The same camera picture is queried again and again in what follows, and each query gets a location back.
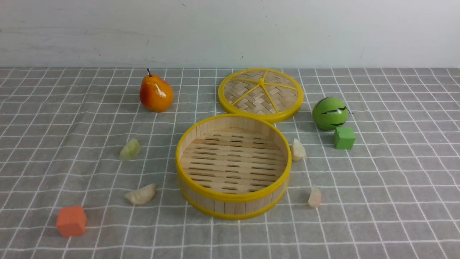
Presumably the white dumpling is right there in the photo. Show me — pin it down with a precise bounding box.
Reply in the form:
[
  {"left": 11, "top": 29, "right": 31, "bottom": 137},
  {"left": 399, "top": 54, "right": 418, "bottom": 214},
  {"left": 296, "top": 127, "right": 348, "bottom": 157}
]
[{"left": 291, "top": 139, "right": 306, "bottom": 161}]

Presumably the pale green dumpling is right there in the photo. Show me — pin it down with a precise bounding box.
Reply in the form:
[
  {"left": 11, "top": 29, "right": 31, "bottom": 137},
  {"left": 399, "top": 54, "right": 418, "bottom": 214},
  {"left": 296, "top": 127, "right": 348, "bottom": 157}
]
[{"left": 119, "top": 139, "right": 142, "bottom": 161}]

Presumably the pinkish dumpling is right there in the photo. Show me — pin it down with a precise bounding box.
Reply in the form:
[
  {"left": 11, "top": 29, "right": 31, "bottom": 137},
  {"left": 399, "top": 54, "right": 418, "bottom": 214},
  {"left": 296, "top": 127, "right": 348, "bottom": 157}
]
[{"left": 308, "top": 186, "right": 322, "bottom": 208}]

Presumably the yellow bamboo steamer tray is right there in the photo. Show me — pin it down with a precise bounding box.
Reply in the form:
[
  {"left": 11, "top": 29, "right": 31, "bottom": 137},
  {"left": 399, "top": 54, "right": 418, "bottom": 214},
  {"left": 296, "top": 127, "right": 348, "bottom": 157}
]
[{"left": 175, "top": 114, "right": 292, "bottom": 220}]

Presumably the yellow woven steamer lid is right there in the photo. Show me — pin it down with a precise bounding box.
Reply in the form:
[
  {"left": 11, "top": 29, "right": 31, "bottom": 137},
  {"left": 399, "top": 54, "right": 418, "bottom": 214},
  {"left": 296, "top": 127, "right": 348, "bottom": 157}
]
[{"left": 217, "top": 68, "right": 304, "bottom": 123}]

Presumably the orange toy pear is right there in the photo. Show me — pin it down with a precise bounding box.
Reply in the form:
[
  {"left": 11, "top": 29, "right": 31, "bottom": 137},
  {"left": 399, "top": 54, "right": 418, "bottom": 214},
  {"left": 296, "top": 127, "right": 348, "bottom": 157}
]
[{"left": 139, "top": 69, "right": 174, "bottom": 113}]

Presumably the green foam cube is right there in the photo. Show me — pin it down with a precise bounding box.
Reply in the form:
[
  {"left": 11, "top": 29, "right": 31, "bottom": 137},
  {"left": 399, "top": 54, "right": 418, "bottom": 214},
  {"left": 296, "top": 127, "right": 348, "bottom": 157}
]
[{"left": 334, "top": 127, "right": 355, "bottom": 150}]

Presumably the orange foam cube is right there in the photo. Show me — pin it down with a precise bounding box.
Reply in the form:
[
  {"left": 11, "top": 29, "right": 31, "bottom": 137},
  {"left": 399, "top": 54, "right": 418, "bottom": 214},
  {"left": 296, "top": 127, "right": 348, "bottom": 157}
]
[{"left": 56, "top": 205, "right": 87, "bottom": 238}]

